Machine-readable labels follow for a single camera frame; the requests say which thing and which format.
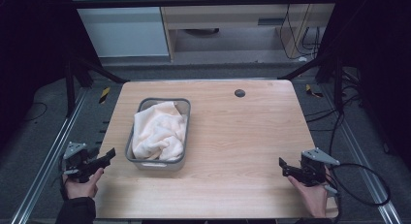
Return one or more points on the yellow black tape strip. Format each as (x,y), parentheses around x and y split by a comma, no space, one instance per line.
(312,92)
(104,95)

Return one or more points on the aluminium floor rail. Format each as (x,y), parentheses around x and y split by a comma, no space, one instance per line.
(365,172)
(48,159)

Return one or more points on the black frame crossbar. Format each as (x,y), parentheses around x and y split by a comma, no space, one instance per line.
(194,2)

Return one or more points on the black metal stand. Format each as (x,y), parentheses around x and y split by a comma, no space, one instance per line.
(72,85)
(332,78)

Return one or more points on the wooden shelf unit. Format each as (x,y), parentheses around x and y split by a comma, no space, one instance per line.
(232,17)

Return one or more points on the cream white towel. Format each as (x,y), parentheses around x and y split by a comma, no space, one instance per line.
(160,132)

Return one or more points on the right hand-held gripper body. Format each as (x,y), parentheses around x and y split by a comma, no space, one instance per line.
(313,167)

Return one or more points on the grey plastic basket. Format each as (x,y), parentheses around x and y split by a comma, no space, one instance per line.
(158,166)

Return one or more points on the round grey table grommet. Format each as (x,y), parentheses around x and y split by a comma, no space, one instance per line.
(239,93)

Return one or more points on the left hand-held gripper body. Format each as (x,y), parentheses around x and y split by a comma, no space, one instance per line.
(77,159)

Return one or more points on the white cabinet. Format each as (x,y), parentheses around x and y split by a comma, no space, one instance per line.
(126,30)

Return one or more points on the person's right hand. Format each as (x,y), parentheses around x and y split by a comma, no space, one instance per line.
(311,198)

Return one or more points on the person's left hand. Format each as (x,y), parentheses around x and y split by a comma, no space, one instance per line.
(80,186)

